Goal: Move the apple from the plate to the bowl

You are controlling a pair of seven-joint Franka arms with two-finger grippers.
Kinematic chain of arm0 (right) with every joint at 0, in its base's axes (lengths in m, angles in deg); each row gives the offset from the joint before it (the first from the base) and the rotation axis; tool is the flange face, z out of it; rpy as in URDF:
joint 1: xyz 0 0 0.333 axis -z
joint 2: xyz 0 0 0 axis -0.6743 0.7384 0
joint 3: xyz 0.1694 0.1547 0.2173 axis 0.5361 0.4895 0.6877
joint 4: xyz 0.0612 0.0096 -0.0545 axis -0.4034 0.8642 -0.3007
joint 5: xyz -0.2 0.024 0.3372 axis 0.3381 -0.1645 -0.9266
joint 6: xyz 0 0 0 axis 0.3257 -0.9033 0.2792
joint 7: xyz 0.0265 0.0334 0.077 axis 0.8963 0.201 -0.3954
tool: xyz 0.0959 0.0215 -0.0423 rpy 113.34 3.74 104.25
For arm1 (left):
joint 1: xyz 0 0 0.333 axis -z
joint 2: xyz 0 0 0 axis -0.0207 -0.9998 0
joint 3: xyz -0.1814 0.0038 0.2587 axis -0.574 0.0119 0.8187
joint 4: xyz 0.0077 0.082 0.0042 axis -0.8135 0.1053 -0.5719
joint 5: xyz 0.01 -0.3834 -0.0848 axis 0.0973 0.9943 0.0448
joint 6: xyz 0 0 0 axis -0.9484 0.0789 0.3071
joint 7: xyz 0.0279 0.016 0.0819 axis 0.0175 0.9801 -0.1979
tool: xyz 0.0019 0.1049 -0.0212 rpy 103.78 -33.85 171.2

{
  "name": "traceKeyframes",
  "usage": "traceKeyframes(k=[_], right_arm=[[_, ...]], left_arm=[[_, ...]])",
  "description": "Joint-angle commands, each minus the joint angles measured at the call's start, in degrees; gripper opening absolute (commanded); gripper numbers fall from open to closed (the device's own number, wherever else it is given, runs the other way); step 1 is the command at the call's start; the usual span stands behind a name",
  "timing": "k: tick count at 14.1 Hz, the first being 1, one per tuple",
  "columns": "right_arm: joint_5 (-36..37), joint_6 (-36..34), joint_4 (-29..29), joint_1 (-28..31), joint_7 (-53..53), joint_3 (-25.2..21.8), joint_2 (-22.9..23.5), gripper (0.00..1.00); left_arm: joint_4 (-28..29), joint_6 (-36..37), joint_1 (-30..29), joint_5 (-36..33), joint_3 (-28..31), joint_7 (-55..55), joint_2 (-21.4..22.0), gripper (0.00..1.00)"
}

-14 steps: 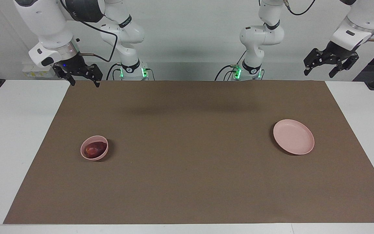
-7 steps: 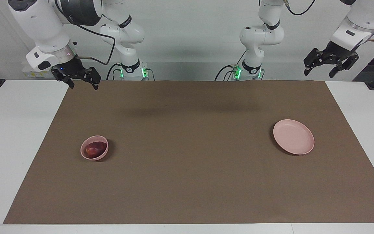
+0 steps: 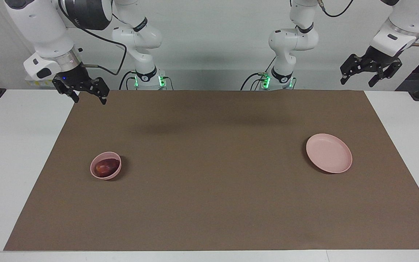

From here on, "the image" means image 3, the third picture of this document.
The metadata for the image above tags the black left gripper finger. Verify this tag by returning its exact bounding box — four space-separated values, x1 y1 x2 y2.
367 60 403 88
340 54 363 86

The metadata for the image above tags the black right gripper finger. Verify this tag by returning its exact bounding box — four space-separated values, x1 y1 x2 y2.
89 77 110 106
52 78 80 104

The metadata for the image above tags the dark red apple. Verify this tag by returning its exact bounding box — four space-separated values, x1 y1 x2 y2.
95 158 120 178

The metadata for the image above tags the pink bowl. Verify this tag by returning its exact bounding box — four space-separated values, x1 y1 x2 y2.
89 151 122 181

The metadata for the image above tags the pink plate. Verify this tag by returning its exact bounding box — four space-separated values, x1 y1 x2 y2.
306 133 353 174

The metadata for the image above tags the brown table mat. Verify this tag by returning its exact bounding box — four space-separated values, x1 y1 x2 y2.
4 90 419 251

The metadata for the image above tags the black right base cable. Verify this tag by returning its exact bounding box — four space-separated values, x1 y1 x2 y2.
119 71 137 91

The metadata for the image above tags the white wall socket box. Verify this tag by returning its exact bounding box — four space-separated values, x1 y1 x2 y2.
25 74 56 88

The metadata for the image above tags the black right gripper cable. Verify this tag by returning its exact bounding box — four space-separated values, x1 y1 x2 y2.
58 0 128 76

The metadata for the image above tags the black hanging cable loop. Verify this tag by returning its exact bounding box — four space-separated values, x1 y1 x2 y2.
316 0 354 18

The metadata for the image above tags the black left base cable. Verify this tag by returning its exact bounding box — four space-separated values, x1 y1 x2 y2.
240 72 269 91

